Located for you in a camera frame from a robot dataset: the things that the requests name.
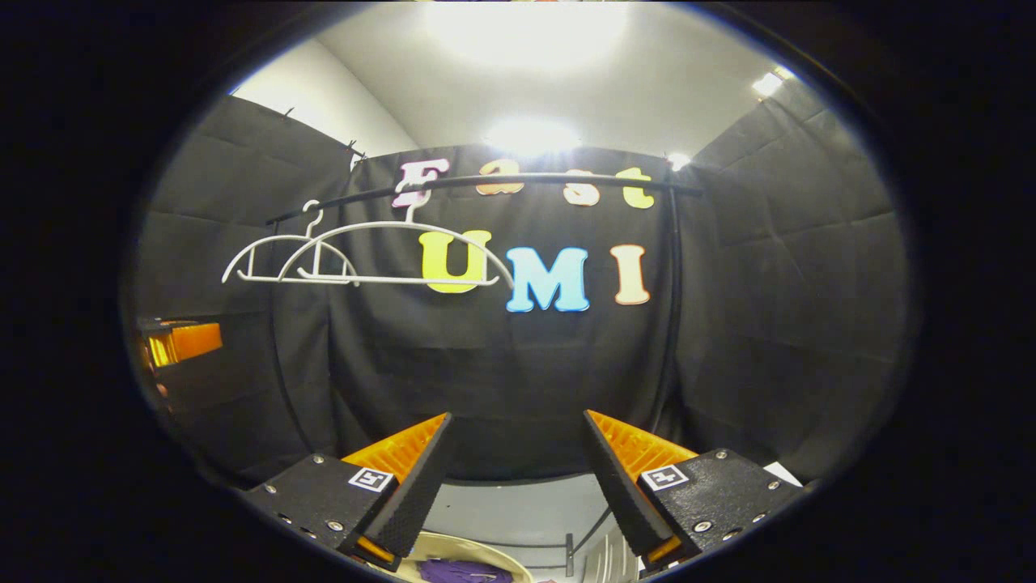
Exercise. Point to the large ceiling light panel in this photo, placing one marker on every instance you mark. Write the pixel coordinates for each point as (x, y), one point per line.
(526, 32)

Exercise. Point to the long ceiling light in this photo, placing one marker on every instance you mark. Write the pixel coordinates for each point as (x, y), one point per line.
(530, 136)

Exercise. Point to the beige laundry hamper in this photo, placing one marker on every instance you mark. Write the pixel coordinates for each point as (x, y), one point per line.
(453, 544)

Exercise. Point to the small square ceiling light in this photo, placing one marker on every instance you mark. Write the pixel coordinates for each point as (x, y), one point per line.
(767, 82)

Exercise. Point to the grey ribbed object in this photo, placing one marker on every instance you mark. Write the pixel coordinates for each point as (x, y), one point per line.
(611, 560)

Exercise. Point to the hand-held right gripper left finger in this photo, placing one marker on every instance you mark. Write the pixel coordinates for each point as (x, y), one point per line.
(417, 486)

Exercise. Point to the white clothes hanger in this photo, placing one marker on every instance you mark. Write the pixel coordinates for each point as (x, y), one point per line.
(267, 240)
(388, 280)

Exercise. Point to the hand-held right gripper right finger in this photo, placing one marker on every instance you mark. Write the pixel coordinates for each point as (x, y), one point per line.
(623, 486)

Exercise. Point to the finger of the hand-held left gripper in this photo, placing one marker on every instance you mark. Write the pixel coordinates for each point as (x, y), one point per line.
(194, 340)

